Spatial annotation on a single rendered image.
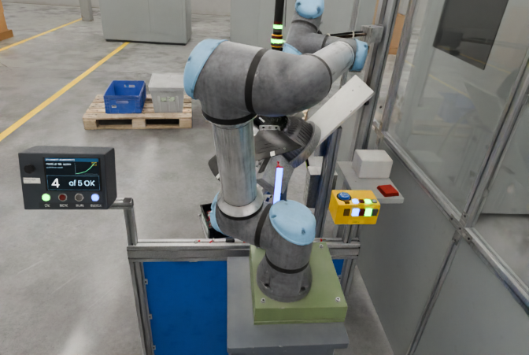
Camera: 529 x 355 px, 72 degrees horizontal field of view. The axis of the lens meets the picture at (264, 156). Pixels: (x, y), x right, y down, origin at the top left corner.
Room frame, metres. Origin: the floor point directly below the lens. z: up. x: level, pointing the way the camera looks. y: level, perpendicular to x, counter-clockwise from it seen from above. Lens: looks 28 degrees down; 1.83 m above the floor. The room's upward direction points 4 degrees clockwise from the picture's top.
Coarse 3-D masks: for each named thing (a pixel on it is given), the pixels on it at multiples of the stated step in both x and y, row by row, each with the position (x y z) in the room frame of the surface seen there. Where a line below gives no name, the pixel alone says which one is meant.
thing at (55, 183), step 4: (48, 176) 0.96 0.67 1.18; (52, 176) 0.96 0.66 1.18; (56, 176) 0.96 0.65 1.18; (60, 176) 0.97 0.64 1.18; (48, 180) 0.96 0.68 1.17; (52, 180) 0.96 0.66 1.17; (56, 180) 0.96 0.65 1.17; (60, 180) 0.96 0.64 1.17; (48, 184) 0.96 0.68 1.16; (52, 184) 0.96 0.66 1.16; (56, 184) 0.96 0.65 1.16; (60, 184) 0.96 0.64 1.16; (48, 188) 0.95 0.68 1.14; (52, 188) 0.95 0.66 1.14; (56, 188) 0.95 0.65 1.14; (60, 188) 0.96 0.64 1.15; (64, 188) 0.96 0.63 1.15
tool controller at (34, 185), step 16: (32, 160) 0.97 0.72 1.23; (48, 160) 0.98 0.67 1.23; (64, 160) 0.98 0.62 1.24; (80, 160) 0.99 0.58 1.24; (96, 160) 0.99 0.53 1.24; (112, 160) 1.06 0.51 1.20; (32, 176) 0.96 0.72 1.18; (64, 176) 0.97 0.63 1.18; (80, 176) 0.97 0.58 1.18; (96, 176) 0.98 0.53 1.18; (112, 176) 1.04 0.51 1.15; (32, 192) 0.94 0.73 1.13; (48, 192) 0.95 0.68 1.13; (64, 192) 0.95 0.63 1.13; (80, 192) 0.96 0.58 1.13; (96, 192) 0.97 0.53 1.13; (112, 192) 1.02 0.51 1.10; (32, 208) 0.93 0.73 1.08; (48, 208) 0.93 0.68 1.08; (64, 208) 0.94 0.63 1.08; (80, 208) 0.95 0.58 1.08; (96, 208) 0.95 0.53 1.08
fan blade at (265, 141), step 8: (256, 136) 1.38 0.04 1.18; (264, 136) 1.36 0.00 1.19; (272, 136) 1.36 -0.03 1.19; (280, 136) 1.37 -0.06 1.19; (256, 144) 1.31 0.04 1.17; (264, 144) 1.30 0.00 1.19; (272, 144) 1.29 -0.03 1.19; (280, 144) 1.29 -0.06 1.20; (288, 144) 1.28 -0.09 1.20; (296, 144) 1.27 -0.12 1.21; (256, 152) 1.26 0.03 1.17; (264, 152) 1.24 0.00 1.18; (280, 152) 1.22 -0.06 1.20; (256, 160) 1.21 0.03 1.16
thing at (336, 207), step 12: (336, 192) 1.16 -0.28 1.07; (348, 192) 1.17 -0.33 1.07; (360, 192) 1.18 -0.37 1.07; (372, 192) 1.19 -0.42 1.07; (336, 204) 1.10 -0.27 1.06; (348, 204) 1.09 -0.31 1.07; (360, 204) 1.10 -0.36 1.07; (372, 204) 1.10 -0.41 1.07; (336, 216) 1.08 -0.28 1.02; (348, 216) 1.09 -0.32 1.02; (360, 216) 1.09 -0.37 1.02; (372, 216) 1.10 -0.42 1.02
